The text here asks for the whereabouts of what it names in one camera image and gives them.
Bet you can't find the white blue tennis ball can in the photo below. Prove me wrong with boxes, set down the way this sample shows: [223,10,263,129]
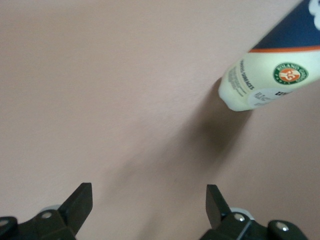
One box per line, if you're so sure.
[217,0,320,112]

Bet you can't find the brown table cover mat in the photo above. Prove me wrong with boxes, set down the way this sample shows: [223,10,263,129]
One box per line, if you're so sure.
[0,0,320,240]

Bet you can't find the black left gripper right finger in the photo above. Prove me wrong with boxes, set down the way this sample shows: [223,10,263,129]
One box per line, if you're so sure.
[199,184,307,240]

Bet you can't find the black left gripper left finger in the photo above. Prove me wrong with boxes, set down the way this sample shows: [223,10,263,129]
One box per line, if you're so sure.
[0,182,93,240]

